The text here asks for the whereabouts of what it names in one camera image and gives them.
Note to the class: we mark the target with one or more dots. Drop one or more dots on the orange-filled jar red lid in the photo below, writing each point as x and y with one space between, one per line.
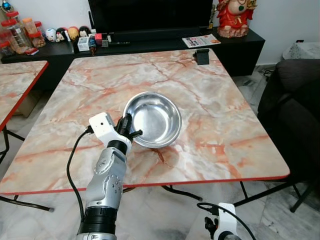
34 31

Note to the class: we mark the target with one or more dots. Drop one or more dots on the clear jar red lid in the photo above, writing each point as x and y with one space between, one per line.
10 15
15 36

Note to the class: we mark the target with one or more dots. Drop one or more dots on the black armchair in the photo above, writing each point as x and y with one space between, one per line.
295 115

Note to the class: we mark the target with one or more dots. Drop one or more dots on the brown cardboard box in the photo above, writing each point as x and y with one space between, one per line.
29 102

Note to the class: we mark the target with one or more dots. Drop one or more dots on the small white box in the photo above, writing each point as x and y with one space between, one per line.
83 44

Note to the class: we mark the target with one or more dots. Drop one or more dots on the black television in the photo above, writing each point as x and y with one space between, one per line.
150 15

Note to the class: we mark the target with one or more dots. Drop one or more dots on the white lace cover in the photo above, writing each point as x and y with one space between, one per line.
302 50

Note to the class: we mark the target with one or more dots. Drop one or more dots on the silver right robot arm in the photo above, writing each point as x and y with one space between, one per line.
226 236

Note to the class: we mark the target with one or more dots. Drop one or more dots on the large steel bowl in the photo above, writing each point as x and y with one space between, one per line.
155 120

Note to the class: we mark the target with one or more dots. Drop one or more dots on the red fortune statue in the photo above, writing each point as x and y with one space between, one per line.
235 20

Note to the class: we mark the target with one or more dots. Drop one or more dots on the white round figurine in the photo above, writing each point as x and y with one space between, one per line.
50 34

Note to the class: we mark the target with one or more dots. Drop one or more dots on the yellow round figurine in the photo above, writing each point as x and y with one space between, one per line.
73 33

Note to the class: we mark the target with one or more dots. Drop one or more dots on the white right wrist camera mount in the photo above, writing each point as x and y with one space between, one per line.
227 217

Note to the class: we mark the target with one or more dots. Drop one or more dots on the printed paper flyer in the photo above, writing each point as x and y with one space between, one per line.
201 41

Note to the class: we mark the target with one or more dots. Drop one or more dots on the black round figurine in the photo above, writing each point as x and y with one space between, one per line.
85 32
61 34

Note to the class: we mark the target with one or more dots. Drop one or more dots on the marble-pattern folding table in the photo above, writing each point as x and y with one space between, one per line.
15 85
210 115

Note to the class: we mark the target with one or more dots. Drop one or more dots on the small black clip stand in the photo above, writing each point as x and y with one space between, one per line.
202 56

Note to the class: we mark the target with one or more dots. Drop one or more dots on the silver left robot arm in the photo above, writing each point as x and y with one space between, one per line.
106 185

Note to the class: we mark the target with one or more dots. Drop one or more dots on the small red black gadget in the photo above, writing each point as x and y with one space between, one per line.
101 39

